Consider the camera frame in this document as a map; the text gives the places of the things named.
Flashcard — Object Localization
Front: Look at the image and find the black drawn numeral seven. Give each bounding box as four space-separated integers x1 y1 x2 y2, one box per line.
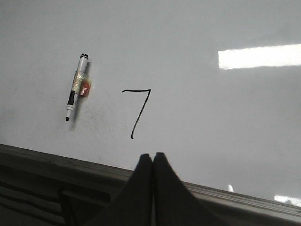
121 89 152 140

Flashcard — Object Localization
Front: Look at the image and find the taped black whiteboard marker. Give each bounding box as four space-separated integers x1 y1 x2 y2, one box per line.
65 53 88 121

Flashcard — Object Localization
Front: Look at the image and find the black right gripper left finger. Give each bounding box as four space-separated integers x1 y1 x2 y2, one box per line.
87 154 153 226

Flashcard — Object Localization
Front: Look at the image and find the grey whiteboard ledge rail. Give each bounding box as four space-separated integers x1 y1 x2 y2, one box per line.
0 145 301 226

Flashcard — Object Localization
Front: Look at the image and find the white whiteboard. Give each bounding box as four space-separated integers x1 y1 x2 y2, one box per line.
0 0 301 206

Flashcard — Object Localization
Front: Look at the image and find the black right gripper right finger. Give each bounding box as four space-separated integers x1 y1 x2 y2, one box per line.
153 152 223 226

